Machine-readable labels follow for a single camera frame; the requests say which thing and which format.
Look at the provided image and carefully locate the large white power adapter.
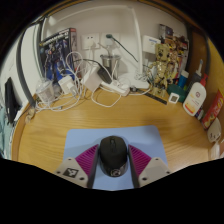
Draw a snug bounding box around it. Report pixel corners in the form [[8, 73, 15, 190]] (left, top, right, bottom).
[[80, 65, 103, 93]]

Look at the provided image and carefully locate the white pump lotion bottle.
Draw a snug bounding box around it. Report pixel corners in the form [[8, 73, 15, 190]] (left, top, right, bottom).
[[182, 73, 208, 117]]

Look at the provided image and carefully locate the white wall socket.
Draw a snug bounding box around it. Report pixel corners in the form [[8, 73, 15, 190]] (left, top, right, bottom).
[[100, 32, 120, 48], [81, 32, 101, 51]]

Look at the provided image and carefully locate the metal cup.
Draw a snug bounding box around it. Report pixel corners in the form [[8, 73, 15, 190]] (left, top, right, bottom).
[[99, 53, 122, 79]]

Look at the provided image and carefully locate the clear plastic jar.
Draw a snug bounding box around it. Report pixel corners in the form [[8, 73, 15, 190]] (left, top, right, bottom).
[[35, 78, 55, 103]]

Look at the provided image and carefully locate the blue robot model kit box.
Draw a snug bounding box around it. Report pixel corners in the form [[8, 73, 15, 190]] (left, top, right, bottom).
[[38, 27, 78, 83]]

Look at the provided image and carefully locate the red snack can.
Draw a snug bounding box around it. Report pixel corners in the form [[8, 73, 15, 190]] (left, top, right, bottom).
[[200, 89, 224, 131]]

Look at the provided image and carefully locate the white wall box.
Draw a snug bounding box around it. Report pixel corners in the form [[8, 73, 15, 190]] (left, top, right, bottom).
[[142, 34, 162, 54]]

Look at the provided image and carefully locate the blue bottle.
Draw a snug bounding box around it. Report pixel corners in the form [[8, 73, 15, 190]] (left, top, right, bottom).
[[177, 69, 190, 89]]

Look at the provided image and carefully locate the brown tree figure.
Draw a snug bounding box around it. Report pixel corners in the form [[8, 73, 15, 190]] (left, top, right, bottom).
[[144, 42, 172, 105]]

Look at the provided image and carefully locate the small white charger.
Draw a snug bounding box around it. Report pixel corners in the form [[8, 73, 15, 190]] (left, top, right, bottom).
[[58, 75, 76, 95]]

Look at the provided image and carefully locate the light blue mouse pad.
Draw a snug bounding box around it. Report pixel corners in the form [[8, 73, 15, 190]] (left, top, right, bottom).
[[63, 124, 169, 192]]

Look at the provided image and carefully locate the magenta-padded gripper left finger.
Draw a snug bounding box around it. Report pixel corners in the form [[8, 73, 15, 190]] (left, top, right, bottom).
[[54, 143, 101, 189]]

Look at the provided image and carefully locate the black cable with plug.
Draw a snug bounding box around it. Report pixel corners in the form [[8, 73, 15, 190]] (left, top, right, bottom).
[[105, 33, 139, 64]]

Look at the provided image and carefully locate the white mug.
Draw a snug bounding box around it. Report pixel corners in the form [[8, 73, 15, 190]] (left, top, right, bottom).
[[206, 117, 222, 144]]

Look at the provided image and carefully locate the black computer mouse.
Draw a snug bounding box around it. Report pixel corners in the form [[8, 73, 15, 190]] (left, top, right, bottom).
[[98, 135, 129, 178]]

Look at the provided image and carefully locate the bed with teal blanket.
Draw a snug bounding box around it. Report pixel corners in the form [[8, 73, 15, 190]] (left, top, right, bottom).
[[0, 103, 16, 159]]

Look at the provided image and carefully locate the colourful model kit box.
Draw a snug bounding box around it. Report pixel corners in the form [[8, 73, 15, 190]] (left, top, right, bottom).
[[158, 23, 190, 79]]

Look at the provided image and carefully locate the white power strip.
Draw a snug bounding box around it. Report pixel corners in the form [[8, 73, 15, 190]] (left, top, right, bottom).
[[99, 78, 132, 97]]

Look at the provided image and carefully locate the white cable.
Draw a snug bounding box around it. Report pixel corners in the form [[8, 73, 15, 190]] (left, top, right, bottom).
[[33, 51, 123, 113]]

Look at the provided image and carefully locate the small white cube clock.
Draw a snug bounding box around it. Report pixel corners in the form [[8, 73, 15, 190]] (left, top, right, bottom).
[[167, 92, 180, 105]]

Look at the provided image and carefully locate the small white cup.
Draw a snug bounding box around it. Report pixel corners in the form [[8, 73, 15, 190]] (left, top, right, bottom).
[[208, 141, 224, 161]]

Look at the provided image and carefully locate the teal box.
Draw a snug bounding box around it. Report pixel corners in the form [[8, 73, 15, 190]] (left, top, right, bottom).
[[167, 83, 188, 104]]

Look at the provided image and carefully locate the black backpack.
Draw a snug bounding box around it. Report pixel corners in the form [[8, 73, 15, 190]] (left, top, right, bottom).
[[3, 77, 21, 125]]

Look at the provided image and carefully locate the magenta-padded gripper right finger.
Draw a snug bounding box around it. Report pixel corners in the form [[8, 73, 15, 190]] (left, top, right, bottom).
[[127, 143, 173, 189]]

